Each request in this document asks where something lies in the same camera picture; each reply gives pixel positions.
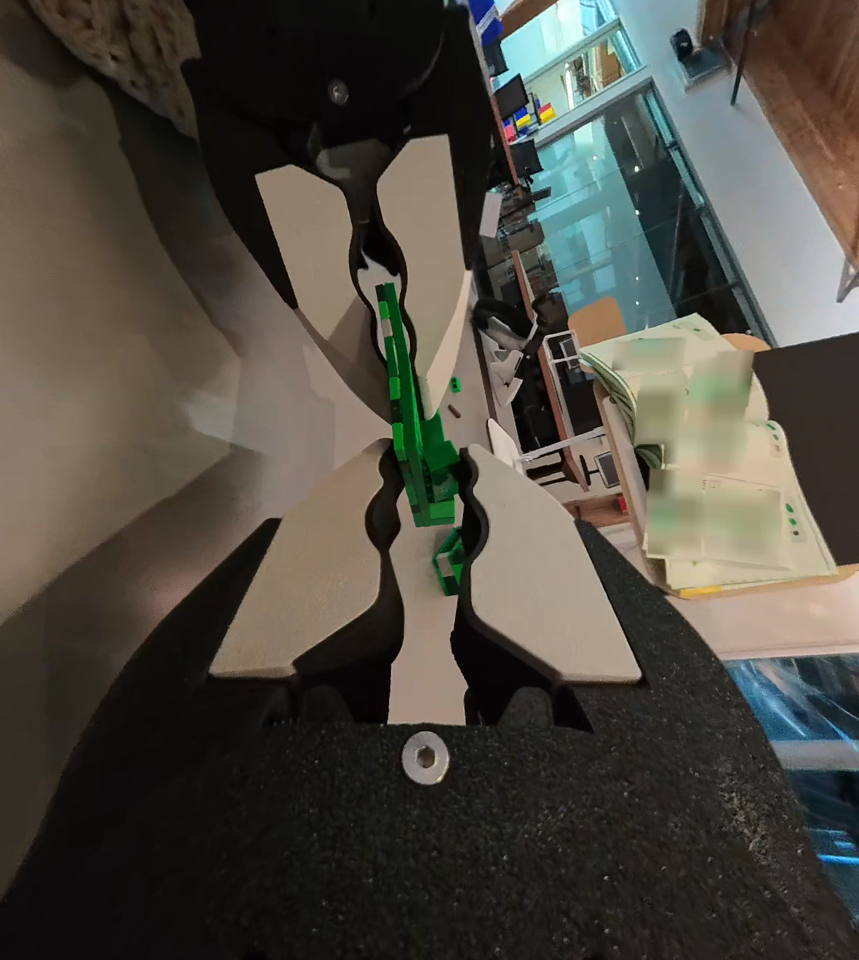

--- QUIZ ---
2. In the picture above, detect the green lego plate assembly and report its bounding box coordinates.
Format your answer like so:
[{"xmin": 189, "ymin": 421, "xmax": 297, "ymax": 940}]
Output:
[{"xmin": 375, "ymin": 281, "xmax": 465, "ymax": 528}]

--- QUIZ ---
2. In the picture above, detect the glass partition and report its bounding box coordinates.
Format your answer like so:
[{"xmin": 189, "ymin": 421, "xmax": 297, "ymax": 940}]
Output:
[{"xmin": 530, "ymin": 81, "xmax": 772, "ymax": 348}]

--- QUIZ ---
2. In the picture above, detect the dark brown panel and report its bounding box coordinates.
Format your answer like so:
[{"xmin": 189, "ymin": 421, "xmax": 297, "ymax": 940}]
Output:
[{"xmin": 750, "ymin": 322, "xmax": 859, "ymax": 571}]

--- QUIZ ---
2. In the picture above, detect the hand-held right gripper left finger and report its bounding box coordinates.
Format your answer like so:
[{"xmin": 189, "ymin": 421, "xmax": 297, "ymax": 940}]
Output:
[{"xmin": 208, "ymin": 438, "xmax": 408, "ymax": 681}]

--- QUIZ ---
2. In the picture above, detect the small green lego frame piece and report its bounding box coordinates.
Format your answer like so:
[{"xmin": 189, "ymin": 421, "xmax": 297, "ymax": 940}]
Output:
[{"xmin": 432, "ymin": 528, "xmax": 470, "ymax": 598}]

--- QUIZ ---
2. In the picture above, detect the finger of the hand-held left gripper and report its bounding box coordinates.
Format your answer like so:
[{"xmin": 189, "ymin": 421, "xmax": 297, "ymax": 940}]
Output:
[
  {"xmin": 375, "ymin": 133, "xmax": 476, "ymax": 400},
  {"xmin": 255, "ymin": 166, "xmax": 395, "ymax": 421}
]

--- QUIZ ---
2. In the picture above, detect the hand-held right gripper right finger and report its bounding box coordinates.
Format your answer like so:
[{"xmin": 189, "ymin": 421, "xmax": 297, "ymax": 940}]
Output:
[{"xmin": 452, "ymin": 444, "xmax": 644, "ymax": 688}]

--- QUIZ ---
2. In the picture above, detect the lego instruction booklet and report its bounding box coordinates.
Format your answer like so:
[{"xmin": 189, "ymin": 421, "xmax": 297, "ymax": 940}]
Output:
[{"xmin": 579, "ymin": 315, "xmax": 859, "ymax": 601}]

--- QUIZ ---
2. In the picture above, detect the white plastic object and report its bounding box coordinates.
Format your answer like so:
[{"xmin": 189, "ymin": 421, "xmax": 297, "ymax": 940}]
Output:
[{"xmin": 487, "ymin": 417, "xmax": 530, "ymax": 471}]

